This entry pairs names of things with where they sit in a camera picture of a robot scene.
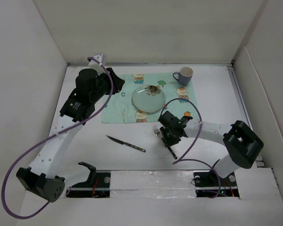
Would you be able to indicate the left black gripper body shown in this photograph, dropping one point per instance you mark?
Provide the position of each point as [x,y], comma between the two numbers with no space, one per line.
[104,84]

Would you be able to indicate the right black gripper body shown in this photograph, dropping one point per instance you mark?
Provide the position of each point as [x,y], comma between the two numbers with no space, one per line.
[170,138]

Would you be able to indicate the silver fork black handle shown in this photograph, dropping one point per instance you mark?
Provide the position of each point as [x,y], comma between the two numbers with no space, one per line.
[159,135]

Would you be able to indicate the green cartoon print cloth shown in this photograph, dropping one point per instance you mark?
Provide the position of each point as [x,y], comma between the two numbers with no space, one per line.
[120,108]

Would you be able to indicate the green floral plate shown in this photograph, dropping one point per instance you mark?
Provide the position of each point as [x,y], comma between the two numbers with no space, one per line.
[148,98]

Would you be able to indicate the black handled table knife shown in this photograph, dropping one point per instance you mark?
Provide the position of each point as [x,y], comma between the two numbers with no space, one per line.
[126,143]

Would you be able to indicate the purple ceramic mug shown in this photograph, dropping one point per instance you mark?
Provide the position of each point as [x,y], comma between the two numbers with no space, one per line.
[184,76]

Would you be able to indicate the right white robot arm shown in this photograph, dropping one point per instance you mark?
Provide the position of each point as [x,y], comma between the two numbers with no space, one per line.
[242,144]

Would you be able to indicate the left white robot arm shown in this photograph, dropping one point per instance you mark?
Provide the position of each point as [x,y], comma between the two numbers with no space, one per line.
[40,176]

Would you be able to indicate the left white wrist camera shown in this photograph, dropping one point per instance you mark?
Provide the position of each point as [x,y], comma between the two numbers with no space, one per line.
[98,59]

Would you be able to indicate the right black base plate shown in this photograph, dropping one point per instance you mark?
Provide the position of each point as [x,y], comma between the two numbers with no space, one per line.
[215,182]

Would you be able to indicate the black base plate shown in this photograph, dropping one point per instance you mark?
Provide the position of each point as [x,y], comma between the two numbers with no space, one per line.
[215,182]
[98,188]

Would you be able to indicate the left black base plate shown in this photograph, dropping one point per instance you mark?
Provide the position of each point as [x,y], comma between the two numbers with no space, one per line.
[98,188]

